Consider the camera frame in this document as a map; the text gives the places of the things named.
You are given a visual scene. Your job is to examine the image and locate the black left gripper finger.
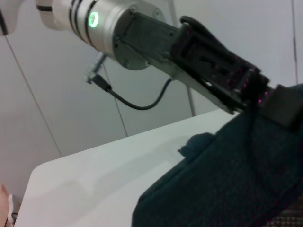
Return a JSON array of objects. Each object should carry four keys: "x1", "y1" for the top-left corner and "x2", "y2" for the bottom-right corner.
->
[
  {"x1": 170, "y1": 41, "x2": 259, "y2": 112},
  {"x1": 177, "y1": 16, "x2": 303, "y2": 132}
]

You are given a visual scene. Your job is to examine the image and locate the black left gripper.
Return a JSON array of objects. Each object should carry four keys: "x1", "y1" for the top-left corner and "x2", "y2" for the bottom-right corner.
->
[{"x1": 113, "y1": 11, "x2": 235, "y2": 116}]

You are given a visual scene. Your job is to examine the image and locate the dark blue fabric bag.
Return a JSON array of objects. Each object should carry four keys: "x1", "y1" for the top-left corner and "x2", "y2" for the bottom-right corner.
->
[{"x1": 131, "y1": 84, "x2": 303, "y2": 227}]

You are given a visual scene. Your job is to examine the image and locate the person forearm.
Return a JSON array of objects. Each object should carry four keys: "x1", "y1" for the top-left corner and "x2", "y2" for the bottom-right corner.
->
[{"x1": 0, "y1": 182, "x2": 10, "y2": 220}]

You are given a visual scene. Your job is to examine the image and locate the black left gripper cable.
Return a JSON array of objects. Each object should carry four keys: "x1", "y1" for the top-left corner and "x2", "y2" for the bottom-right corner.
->
[{"x1": 84, "y1": 53, "x2": 172, "y2": 111}]

